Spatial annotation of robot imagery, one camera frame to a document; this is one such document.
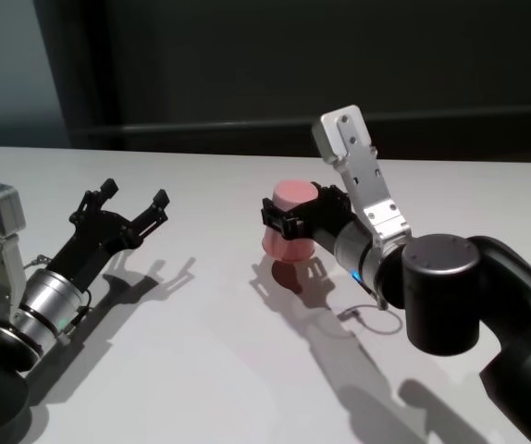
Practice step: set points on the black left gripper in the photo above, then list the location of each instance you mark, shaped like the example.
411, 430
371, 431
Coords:
94, 240

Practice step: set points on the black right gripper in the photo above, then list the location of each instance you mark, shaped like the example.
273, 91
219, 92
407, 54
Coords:
330, 224

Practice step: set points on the pink plastic cup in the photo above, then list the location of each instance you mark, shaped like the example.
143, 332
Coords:
288, 194

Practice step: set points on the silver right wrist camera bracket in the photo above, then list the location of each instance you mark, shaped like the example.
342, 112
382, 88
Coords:
344, 134

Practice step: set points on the thin grey horizontal rail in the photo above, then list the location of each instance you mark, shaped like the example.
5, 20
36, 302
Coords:
201, 127

